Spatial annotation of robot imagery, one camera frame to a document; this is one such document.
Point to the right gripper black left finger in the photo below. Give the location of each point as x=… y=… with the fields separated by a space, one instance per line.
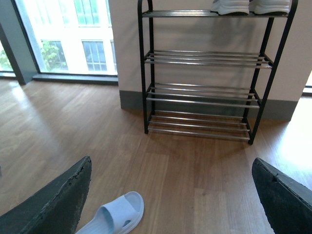
x=54 y=209

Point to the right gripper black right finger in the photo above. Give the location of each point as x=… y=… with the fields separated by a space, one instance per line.
x=286 y=202

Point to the grey knit sneaker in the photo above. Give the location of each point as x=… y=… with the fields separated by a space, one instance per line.
x=262 y=7
x=230 y=7

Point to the black metal shoe rack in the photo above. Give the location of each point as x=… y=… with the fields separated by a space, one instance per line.
x=205 y=110

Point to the right light blue slipper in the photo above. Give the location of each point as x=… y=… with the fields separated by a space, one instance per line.
x=119 y=216

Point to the right side window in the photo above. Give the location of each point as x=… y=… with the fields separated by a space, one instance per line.
x=307 y=91

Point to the large floor window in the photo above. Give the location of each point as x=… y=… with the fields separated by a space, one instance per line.
x=57 y=40

